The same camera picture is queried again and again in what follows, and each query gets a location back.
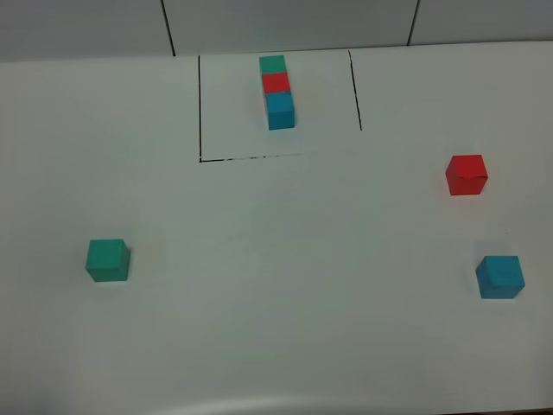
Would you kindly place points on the green template block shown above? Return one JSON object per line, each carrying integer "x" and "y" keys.
{"x": 271, "y": 64}

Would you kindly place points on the red template block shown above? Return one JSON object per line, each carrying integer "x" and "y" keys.
{"x": 275, "y": 82}

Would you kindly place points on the blue template block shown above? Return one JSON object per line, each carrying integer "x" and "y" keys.
{"x": 280, "y": 110}

